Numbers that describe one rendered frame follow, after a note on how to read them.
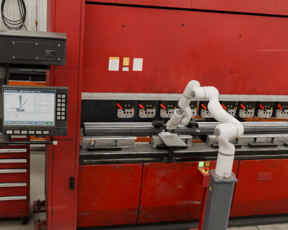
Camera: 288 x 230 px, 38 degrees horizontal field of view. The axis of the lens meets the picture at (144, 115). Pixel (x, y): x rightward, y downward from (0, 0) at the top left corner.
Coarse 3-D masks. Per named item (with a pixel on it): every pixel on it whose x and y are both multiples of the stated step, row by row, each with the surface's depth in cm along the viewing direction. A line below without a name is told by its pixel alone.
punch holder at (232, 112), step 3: (219, 102) 402; (222, 102) 396; (225, 102) 397; (228, 102) 398; (231, 102) 399; (234, 102) 399; (225, 105) 398; (228, 105) 399; (231, 105) 400; (234, 105) 400; (228, 108) 400; (231, 108) 401; (228, 111) 401; (231, 111) 401; (234, 111) 402; (231, 114) 402; (234, 114) 403
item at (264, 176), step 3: (258, 174) 420; (261, 174) 421; (264, 174) 422; (267, 174) 423; (270, 174) 424; (258, 177) 421; (261, 177) 422; (264, 177) 423; (267, 177) 424; (270, 177) 425; (258, 180) 420
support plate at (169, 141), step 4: (160, 136) 388; (176, 136) 391; (164, 140) 379; (168, 140) 380; (172, 140) 381; (176, 140) 382; (180, 140) 383; (168, 144) 371; (172, 144) 372; (176, 144) 372; (180, 144) 373; (184, 144) 374
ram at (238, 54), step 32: (96, 32) 346; (128, 32) 353; (160, 32) 360; (192, 32) 367; (224, 32) 374; (256, 32) 382; (96, 64) 355; (160, 64) 369; (192, 64) 376; (224, 64) 384; (256, 64) 392; (96, 96) 364
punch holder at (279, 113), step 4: (276, 104) 415; (280, 104) 413; (284, 104) 414; (276, 108) 415; (284, 108) 416; (272, 112) 422; (276, 112) 415; (280, 112) 416; (284, 112) 419; (276, 116) 418; (280, 116) 417; (284, 116) 418
